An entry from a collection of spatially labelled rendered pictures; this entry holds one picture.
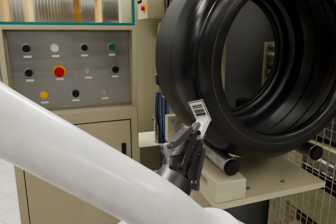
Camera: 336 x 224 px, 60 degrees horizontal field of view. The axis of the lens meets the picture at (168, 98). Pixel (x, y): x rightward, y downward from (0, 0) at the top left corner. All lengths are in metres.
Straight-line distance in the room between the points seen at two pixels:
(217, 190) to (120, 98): 0.76
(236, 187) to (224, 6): 0.46
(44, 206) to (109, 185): 1.25
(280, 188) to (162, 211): 0.68
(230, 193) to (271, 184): 0.17
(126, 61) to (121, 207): 1.14
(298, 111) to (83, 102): 0.89
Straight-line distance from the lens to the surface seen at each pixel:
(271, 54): 1.34
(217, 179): 0.80
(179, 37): 0.69
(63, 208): 1.52
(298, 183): 0.98
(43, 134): 0.28
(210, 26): 0.66
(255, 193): 0.89
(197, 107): 0.69
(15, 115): 0.29
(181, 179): 0.53
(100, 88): 1.38
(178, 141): 0.58
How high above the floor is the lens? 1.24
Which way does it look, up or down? 13 degrees down
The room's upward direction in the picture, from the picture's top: straight up
